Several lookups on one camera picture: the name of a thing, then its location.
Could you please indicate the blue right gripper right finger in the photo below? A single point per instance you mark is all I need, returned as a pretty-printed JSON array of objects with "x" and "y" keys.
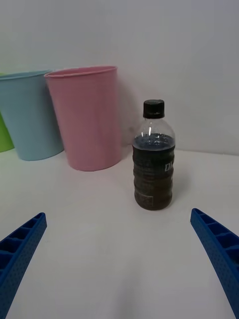
[{"x": 221, "y": 249}]

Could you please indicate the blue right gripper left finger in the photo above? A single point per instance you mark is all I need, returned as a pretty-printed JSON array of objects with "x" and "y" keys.
[{"x": 20, "y": 254}]

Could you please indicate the dark drink plastic bottle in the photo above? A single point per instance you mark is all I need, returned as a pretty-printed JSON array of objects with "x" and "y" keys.
[{"x": 153, "y": 174}]

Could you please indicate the yellow-green plastic bin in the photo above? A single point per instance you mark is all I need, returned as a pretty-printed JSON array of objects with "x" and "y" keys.
[{"x": 4, "y": 134}]

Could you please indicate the pale blue plastic bin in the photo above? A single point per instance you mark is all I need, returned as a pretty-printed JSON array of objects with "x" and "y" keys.
[{"x": 32, "y": 117}]

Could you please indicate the pink plastic bin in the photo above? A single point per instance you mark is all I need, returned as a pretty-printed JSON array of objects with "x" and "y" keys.
[{"x": 87, "y": 119}]

